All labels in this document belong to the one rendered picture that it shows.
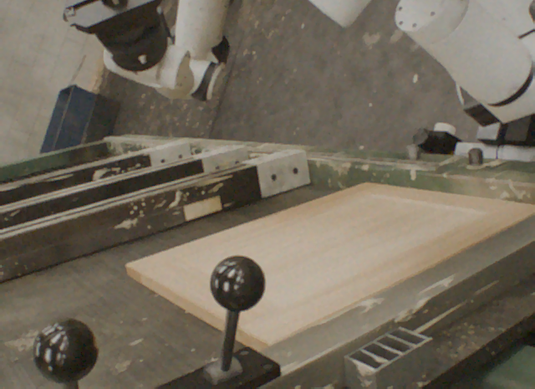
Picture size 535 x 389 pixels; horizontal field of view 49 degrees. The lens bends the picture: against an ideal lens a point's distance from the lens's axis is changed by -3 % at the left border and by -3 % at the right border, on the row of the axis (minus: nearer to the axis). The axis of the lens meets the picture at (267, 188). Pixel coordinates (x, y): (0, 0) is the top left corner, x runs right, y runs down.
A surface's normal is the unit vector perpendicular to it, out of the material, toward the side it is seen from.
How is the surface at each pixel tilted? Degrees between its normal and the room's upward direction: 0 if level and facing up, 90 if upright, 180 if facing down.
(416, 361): 89
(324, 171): 32
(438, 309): 90
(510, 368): 58
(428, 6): 7
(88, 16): 52
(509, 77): 84
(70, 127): 90
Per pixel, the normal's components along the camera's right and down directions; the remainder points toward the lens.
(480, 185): -0.81, 0.25
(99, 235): 0.56, 0.10
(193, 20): -0.35, 0.69
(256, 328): -0.15, -0.96
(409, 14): -0.75, -0.41
